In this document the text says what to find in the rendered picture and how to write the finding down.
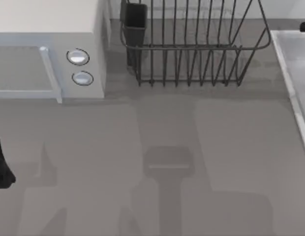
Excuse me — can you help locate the black cutlery holder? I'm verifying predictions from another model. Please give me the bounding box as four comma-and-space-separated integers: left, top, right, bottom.
120, 0, 148, 67

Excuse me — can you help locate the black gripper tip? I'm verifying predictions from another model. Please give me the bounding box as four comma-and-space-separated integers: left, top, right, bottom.
0, 125, 16, 190

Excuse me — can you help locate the glass microwave door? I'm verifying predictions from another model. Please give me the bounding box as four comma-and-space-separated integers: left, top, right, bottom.
0, 36, 63, 104

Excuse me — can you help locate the pale microwave oven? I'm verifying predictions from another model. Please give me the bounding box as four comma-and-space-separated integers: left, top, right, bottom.
0, 0, 111, 104

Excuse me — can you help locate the dark wire dish rack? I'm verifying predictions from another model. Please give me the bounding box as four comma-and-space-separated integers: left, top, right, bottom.
120, 0, 271, 88

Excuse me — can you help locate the round silver microwave knob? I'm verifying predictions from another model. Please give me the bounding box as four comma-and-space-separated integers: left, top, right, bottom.
66, 48, 90, 66
71, 70, 94, 87

